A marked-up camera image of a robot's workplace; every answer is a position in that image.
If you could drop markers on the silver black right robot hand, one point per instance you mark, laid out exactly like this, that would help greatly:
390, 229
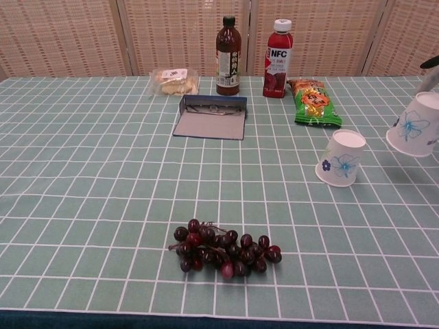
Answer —
431, 80

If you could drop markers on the white paper cup blue flowers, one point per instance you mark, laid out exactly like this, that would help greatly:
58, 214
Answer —
413, 125
341, 159

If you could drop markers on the green grid tablecloth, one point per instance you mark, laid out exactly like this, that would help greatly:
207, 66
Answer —
103, 188

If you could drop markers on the bamboo folding screen panel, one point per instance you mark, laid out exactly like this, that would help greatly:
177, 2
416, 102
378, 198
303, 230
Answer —
408, 37
171, 34
329, 37
58, 37

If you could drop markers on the green orange snack bag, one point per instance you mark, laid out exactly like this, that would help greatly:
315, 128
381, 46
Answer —
313, 103

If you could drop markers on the red NFC juice bottle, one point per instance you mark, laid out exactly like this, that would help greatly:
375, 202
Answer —
278, 65

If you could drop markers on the dark brown drink bottle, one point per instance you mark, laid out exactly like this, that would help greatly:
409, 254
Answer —
228, 65

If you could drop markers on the thin-framed eyeglasses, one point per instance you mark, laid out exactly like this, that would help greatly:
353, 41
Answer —
214, 110

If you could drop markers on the open blue glasses case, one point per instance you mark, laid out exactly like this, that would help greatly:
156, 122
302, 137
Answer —
209, 127

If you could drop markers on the clear packet of biscuits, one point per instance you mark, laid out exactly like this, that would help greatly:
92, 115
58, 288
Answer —
175, 82

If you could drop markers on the bunch of dark red grapes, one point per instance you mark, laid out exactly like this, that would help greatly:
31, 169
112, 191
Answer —
226, 250

